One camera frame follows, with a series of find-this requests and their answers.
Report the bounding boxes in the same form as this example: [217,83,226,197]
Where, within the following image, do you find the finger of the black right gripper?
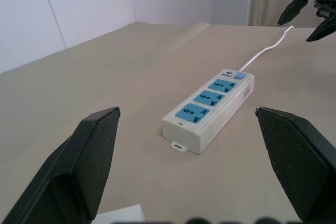
[277,0,313,27]
[306,15,336,42]

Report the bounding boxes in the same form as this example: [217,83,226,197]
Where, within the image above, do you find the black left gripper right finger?
[255,106,336,224]

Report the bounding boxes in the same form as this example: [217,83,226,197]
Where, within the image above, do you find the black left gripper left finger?
[0,106,121,224]

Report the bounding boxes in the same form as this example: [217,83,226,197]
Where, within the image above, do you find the white power strip blue sockets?
[161,70,256,155]

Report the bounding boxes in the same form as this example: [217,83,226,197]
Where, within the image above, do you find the white paper piece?
[96,204,144,224]

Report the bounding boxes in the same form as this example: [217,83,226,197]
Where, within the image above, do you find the white power strip cable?
[238,25,295,73]

